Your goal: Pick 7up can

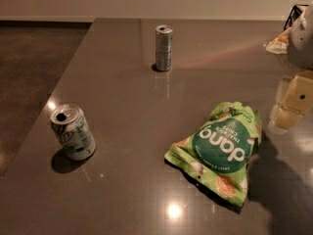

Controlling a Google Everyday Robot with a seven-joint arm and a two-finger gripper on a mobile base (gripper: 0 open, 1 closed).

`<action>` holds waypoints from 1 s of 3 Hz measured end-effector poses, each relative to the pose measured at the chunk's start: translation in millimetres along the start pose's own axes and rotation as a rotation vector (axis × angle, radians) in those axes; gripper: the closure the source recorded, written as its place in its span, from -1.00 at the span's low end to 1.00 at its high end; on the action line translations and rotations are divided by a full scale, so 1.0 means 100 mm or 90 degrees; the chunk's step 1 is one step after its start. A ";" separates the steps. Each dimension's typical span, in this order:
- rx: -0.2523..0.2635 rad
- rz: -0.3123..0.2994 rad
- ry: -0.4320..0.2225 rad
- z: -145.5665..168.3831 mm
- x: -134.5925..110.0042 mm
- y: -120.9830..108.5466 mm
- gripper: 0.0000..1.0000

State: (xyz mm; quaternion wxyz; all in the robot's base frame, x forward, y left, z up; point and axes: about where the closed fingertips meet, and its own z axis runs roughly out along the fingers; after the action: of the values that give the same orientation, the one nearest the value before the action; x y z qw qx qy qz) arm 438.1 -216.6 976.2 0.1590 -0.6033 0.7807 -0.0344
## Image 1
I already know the green dang chips bag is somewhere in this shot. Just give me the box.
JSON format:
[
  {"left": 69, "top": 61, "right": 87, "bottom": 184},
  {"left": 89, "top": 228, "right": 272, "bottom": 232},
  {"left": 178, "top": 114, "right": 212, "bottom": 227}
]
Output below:
[{"left": 164, "top": 102, "right": 262, "bottom": 207}]

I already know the black wire basket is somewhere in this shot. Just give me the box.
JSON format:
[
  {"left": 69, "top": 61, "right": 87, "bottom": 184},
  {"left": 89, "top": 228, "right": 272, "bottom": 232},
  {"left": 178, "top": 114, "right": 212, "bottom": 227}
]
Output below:
[{"left": 284, "top": 4, "right": 308, "bottom": 29}]

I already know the green white 7up can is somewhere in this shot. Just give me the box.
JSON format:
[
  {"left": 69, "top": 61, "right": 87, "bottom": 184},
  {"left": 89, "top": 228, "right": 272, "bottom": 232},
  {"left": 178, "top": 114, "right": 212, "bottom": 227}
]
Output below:
[{"left": 50, "top": 104, "right": 96, "bottom": 161}]

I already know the tall silver slim can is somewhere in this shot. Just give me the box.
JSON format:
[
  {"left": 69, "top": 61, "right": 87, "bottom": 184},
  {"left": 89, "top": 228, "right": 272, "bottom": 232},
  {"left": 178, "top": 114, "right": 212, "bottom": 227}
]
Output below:
[{"left": 156, "top": 24, "right": 173, "bottom": 71}]

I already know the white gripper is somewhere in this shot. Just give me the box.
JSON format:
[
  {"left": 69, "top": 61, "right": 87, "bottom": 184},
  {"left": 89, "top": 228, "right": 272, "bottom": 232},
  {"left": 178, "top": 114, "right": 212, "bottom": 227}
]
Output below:
[{"left": 265, "top": 4, "right": 313, "bottom": 130}]

